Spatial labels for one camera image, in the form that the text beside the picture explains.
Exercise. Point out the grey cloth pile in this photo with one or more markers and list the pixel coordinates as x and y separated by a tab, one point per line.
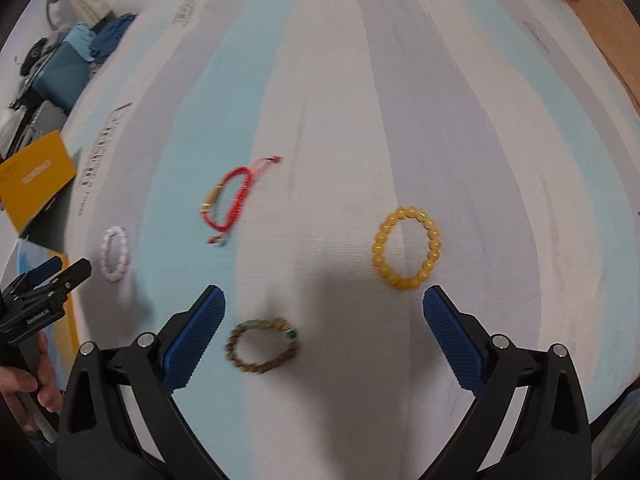
40	52

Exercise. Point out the wooden headboard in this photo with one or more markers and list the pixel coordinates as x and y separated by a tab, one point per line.
610	25

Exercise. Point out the blue clothes pile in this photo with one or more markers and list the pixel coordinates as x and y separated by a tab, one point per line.
112	35

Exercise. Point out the striped bed sheet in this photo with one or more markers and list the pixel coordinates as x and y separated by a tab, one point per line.
350	110

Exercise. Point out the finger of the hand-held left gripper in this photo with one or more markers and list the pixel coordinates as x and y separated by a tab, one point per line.
50	266
75	272

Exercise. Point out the person's left hand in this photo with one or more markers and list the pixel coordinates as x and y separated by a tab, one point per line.
45	385

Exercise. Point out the blue and yellow box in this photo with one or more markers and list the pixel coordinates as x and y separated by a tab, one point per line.
62	330

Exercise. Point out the yellow cardboard box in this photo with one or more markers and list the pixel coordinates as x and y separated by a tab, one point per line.
35	175

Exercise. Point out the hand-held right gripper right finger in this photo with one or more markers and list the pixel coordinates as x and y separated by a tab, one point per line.
452	340

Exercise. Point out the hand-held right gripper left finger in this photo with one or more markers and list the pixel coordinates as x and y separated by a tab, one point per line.
195	340

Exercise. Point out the teal suitcase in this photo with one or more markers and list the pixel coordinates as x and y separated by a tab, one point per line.
60	72

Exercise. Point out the grey suitcase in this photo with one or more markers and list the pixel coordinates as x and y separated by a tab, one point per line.
35	122

